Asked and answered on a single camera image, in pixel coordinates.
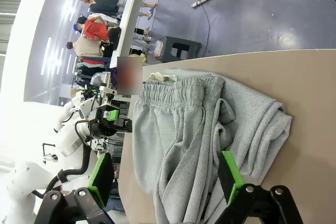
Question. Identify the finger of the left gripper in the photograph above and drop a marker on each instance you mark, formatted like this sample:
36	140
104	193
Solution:
124	125
111	115

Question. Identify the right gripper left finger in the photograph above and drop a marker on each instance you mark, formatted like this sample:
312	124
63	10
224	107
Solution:
101	179

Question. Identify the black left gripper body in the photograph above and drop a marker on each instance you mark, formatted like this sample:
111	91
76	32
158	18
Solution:
98	127

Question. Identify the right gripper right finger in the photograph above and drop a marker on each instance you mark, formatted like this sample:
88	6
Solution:
232	176

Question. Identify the grey training pants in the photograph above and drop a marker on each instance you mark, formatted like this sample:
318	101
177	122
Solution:
183	129

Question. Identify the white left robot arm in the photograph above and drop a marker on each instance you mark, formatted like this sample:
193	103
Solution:
68	134

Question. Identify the person in cream cardigan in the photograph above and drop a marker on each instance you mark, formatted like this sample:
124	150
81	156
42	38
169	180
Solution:
130	77

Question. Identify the figure in beige shirt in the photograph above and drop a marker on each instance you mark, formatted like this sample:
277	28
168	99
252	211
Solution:
88	47

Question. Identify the black haired figure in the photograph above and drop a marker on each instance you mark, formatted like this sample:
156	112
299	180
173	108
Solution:
113	35

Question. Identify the clear plastic container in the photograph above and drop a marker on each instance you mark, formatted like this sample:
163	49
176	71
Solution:
159	48

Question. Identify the figure in red shirt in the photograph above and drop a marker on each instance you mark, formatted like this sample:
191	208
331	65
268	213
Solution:
95	28

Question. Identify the grey plastic stool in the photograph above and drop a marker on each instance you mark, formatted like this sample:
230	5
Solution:
181	48

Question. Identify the white desk with footed leg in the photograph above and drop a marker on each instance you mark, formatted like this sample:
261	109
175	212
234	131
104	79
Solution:
131	11

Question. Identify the figure in dark jacket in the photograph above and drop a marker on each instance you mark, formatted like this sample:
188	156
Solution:
102	3

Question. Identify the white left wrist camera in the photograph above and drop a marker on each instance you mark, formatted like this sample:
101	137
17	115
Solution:
106	85

